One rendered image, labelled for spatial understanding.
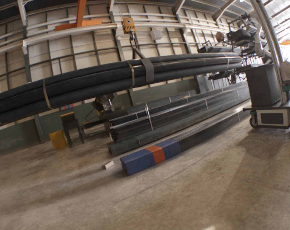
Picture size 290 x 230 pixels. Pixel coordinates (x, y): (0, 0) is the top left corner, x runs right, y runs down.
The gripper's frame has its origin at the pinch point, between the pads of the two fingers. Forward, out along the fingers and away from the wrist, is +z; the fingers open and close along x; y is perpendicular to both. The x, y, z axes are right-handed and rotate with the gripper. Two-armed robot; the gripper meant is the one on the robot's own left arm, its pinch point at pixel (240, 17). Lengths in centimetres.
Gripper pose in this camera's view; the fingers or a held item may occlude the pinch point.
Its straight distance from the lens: 288.1
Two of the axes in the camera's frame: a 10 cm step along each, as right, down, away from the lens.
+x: -6.9, 7.3, 0.1
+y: -6.7, -6.3, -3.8
